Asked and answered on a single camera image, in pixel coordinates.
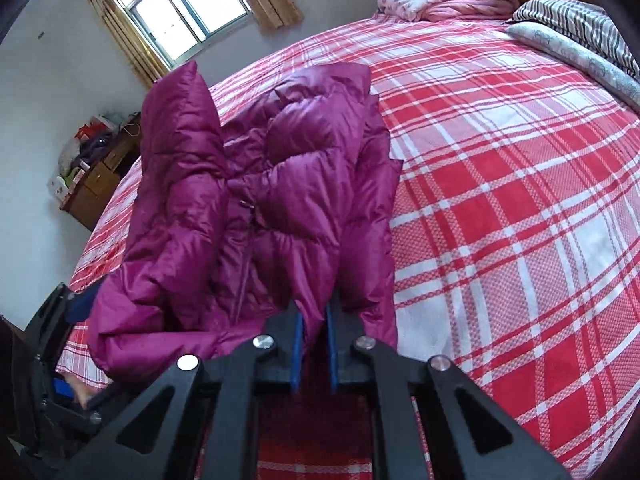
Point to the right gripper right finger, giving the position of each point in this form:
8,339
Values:
428,419

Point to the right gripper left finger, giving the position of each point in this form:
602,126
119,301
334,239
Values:
200,418

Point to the magenta puffer jacket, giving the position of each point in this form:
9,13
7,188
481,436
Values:
286,204

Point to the person's left hand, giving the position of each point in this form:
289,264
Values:
83,393

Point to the red white plaid bedspread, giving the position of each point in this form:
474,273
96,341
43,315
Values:
515,225

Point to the wooden desk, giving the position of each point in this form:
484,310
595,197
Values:
97,179

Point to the clutter pile on desk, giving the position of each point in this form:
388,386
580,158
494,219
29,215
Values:
90,142

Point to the left beige curtain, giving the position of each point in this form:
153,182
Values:
142,57

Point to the light blue patterned pillow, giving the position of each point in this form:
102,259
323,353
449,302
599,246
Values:
609,76

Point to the pink floral quilt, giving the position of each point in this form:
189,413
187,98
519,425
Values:
442,10

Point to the striped grey pillow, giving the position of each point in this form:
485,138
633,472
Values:
586,24

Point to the window with metal frame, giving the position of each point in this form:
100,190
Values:
182,28

